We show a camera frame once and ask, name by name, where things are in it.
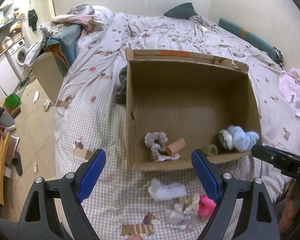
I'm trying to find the dark striped garment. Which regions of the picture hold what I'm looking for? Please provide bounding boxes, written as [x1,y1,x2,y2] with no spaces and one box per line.
[114,66,127,105]

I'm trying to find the light blue fluffy sock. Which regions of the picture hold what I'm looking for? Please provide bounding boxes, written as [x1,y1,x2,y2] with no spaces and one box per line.
[227,125,260,152]

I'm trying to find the white rolled sock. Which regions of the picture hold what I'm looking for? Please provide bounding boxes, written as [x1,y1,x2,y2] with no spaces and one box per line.
[148,178,187,201]

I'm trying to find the white washing machine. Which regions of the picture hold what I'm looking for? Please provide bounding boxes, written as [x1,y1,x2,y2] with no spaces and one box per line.
[5,38,27,76]

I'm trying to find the clear plastic wrapper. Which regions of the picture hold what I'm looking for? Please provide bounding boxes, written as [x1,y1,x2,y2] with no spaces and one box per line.
[165,210,198,230]

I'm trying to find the beige translucent soft piece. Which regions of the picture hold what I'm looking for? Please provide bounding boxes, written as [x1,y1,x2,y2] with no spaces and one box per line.
[200,144,219,157]

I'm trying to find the green dustpan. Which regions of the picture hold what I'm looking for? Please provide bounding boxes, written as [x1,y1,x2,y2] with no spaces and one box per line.
[5,93,21,108]

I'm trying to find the bright pink soft ball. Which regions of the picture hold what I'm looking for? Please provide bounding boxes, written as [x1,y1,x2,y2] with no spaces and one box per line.
[198,194,216,218]

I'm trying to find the pink white clothes pile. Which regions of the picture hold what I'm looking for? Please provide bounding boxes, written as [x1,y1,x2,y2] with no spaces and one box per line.
[279,67,300,119]

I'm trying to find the pale pink scrunchie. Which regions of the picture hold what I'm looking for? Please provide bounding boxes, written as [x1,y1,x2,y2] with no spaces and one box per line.
[174,193,200,213]

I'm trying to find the person's right hand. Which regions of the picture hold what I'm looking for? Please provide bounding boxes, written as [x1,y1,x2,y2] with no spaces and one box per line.
[279,180,300,239]

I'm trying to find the brown cardboard box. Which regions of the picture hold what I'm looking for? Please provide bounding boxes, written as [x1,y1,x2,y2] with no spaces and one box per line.
[126,49,261,171]

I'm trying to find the white striped sock ball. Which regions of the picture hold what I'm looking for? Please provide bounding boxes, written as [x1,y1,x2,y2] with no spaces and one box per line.
[218,129,234,151]

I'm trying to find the dark green pillow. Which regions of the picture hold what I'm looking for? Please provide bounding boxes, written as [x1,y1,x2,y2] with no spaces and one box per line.
[164,3,198,20]

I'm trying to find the cardboard tube roll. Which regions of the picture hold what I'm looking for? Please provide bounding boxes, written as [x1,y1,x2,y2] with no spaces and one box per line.
[165,138,186,156]

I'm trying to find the teal headboard cushion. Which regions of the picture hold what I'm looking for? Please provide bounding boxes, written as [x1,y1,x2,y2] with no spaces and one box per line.
[218,17,283,67]

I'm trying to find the teal blue pillow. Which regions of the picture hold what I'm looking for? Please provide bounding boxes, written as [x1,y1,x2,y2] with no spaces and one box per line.
[43,24,82,69]

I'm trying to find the mauve scrunchie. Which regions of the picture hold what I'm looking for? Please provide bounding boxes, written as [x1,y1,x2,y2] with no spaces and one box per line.
[145,132,180,163]

